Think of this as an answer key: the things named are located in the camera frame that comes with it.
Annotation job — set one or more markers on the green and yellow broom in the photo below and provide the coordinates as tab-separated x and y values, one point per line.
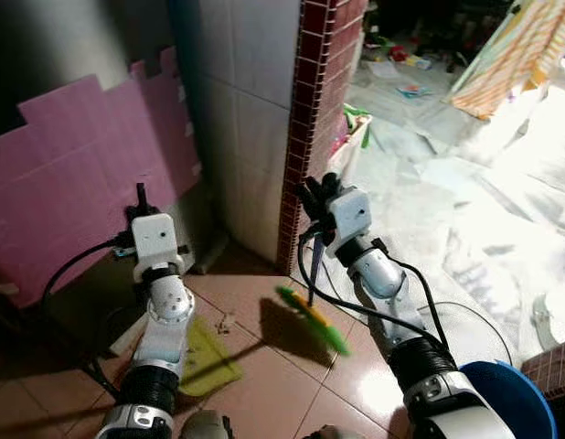
319	320

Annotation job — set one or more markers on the yellow-green dustpan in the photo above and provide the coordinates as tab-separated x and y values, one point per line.
209	361

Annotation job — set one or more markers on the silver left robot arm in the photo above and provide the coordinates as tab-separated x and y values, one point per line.
168	306

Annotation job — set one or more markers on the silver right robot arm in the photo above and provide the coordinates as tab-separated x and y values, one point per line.
378	274

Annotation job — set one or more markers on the small floor debris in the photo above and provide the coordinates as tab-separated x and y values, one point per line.
223	324

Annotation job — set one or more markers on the pink foam puzzle mat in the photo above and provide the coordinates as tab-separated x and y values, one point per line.
81	183

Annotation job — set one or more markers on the white basket with clutter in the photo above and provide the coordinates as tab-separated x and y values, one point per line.
351	146

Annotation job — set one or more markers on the colourful paper sheet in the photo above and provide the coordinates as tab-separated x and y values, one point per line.
415	91

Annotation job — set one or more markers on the white sandal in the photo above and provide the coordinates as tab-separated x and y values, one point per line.
543	320

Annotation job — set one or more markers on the orange striped cloth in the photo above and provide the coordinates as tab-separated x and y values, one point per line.
511	59

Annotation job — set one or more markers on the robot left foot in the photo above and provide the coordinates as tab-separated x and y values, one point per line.
207	426

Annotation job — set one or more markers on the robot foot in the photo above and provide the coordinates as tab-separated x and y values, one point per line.
324	433
207	426

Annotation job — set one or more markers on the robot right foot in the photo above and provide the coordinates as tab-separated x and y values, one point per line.
324	433

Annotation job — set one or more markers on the blue plastic bucket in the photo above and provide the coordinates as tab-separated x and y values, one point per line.
511	398

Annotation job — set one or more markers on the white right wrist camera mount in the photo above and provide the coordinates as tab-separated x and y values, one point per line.
351	215

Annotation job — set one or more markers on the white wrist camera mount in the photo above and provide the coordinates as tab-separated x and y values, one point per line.
351	215
154	238

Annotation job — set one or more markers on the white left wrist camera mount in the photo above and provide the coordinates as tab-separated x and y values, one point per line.
154	238

